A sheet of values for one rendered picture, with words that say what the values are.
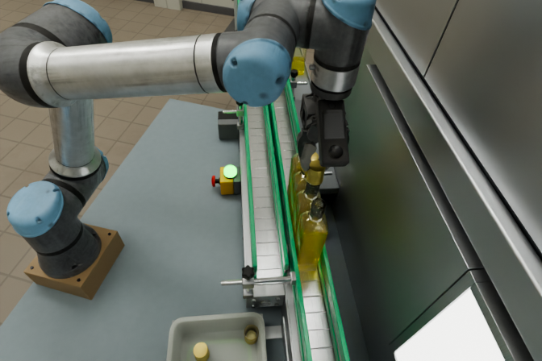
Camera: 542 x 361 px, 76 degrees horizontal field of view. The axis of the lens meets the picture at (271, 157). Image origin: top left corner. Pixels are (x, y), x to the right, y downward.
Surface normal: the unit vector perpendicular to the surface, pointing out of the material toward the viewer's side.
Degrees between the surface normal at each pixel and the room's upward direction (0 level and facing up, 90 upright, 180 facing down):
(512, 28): 90
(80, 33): 63
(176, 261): 0
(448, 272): 90
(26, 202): 7
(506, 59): 90
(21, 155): 0
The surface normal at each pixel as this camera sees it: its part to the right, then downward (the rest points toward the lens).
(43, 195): -0.02, -0.61
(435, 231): -0.99, 0.04
